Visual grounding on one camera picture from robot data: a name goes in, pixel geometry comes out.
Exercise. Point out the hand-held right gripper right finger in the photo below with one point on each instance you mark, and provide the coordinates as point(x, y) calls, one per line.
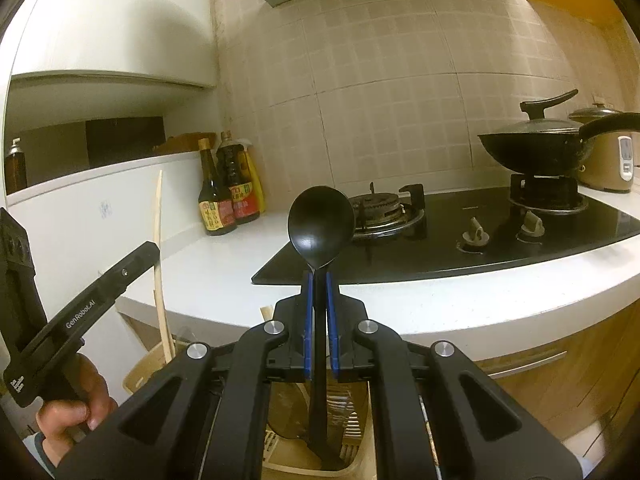
point(332, 330)

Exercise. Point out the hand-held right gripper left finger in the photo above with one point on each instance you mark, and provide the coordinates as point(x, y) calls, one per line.
point(308, 330)

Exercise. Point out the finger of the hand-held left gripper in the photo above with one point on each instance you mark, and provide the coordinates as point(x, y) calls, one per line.
point(132, 270)

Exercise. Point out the yellow plastic utensil basket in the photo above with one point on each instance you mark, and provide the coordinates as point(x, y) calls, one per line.
point(142, 377)

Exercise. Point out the black plastic spoon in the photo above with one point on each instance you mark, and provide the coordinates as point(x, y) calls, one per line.
point(320, 225)

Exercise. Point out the person's left forearm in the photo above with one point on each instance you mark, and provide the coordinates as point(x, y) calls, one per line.
point(40, 455)

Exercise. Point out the person's left hand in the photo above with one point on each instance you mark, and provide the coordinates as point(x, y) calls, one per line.
point(62, 420)

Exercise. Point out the white shelf partition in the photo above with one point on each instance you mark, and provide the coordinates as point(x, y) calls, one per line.
point(65, 230)

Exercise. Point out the dark bottle yellow label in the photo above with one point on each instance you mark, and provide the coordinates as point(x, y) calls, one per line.
point(215, 210)

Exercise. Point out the black gas cooktop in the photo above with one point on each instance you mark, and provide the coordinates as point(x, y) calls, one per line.
point(435, 255)

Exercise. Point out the dark bottle red label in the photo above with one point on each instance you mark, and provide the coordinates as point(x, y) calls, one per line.
point(240, 195)

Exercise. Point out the wooden board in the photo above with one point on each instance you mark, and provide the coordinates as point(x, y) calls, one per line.
point(175, 144)

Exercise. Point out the yellow oil bottle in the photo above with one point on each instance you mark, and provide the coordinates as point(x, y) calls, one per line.
point(255, 180)

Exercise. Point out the brown bottle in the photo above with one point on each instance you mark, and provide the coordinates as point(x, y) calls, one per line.
point(15, 167)

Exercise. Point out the grey stove knob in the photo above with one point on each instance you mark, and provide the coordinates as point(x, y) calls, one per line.
point(472, 237)
point(529, 225)

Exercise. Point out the wooden base cabinet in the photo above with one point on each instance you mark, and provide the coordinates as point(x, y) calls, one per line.
point(565, 395)

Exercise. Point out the black wok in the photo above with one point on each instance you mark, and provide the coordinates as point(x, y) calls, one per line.
point(530, 152)

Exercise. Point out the glass wok lid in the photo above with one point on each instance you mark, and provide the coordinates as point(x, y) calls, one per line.
point(545, 120)

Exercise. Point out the gold rice cooker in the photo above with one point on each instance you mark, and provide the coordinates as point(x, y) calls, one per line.
point(607, 170)

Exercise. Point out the white wall cabinet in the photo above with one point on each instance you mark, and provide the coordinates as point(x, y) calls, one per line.
point(115, 20)

